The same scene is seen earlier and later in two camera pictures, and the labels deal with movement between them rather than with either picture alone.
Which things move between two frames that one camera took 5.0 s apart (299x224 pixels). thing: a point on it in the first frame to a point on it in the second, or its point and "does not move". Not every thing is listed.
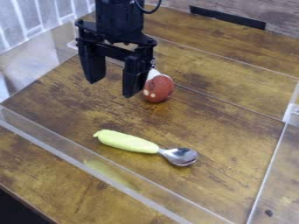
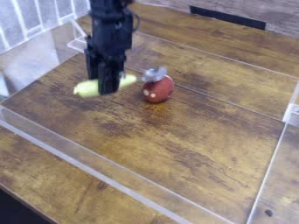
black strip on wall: [228, 18] does not move
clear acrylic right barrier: [275, 206] does not move
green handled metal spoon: [180, 156] to [88, 87]
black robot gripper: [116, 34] to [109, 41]
